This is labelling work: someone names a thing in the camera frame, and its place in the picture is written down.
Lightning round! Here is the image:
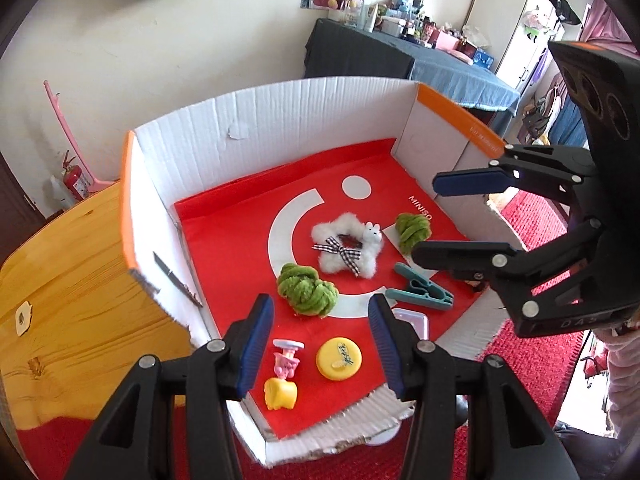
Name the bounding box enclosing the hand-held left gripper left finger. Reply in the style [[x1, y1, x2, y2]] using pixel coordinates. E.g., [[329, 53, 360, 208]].
[[65, 293, 275, 480]]

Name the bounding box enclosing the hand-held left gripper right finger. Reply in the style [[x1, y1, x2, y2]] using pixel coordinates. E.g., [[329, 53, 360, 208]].
[[368, 293, 576, 480]]

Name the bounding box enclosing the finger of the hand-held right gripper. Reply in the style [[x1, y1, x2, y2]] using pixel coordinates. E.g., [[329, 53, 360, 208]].
[[432, 144, 599, 212], [411, 216, 604, 334]]

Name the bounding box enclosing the clear plastic box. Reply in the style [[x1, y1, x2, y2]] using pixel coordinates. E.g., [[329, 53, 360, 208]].
[[392, 308, 431, 344]]

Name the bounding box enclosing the yellow round lid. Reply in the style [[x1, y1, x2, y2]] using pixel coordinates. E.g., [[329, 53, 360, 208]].
[[316, 336, 364, 382]]

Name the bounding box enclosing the teal clothespin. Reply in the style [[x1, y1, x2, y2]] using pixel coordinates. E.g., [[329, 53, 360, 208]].
[[393, 261, 455, 311]]

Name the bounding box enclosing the large green yarn scrunchie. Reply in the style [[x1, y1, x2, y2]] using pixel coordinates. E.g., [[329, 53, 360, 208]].
[[276, 262, 340, 319]]

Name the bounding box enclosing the white fluffy star hair clip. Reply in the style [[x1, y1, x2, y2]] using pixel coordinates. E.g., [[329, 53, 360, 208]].
[[310, 212, 385, 279]]

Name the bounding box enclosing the orange and white cardboard box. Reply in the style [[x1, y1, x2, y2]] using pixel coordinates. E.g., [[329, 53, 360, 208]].
[[121, 77, 527, 469]]

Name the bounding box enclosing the person's right forearm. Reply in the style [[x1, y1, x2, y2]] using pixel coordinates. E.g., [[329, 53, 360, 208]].
[[602, 327, 640, 433]]

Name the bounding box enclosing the pink toy figure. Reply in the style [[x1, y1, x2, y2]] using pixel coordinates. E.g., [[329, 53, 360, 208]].
[[272, 340, 305, 380]]

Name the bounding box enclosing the yellow tooth-shaped toy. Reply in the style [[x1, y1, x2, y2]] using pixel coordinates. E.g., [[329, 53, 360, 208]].
[[264, 377, 300, 411]]

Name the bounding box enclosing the small green yarn scrunchie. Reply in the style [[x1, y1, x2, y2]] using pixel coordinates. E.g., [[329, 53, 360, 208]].
[[392, 212, 432, 255]]

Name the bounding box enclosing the white round container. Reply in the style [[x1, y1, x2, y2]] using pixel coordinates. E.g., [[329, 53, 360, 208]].
[[366, 426, 402, 447]]

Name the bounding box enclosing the red knitted mat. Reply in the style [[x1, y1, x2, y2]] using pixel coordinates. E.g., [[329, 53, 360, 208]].
[[14, 189, 607, 480]]

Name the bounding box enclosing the blue cloth covered table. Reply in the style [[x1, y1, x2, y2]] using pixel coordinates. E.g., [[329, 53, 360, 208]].
[[304, 18, 522, 137]]

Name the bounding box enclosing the clutter of bottles and boxes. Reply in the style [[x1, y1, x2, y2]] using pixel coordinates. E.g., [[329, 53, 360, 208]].
[[345, 0, 496, 70]]

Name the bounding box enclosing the white wardrobe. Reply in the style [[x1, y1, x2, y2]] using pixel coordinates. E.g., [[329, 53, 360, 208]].
[[462, 0, 567, 94]]

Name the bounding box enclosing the black hanging hat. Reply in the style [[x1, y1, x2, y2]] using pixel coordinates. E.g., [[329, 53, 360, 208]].
[[544, 0, 582, 27]]

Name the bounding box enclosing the beige paper tag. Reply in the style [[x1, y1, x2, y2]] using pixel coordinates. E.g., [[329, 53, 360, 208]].
[[12, 301, 35, 336]]

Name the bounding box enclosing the person's dark clothing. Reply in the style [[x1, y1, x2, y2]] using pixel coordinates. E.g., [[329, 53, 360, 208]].
[[554, 419, 640, 480]]

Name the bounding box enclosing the red fire extinguisher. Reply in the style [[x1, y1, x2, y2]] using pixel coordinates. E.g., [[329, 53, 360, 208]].
[[62, 151, 91, 202]]

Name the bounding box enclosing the brown door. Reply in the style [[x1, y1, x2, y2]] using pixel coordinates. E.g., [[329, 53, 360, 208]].
[[0, 151, 47, 263]]

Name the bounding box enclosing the pink long-handled broom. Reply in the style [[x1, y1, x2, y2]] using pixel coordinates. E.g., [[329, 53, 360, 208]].
[[43, 80, 122, 197]]

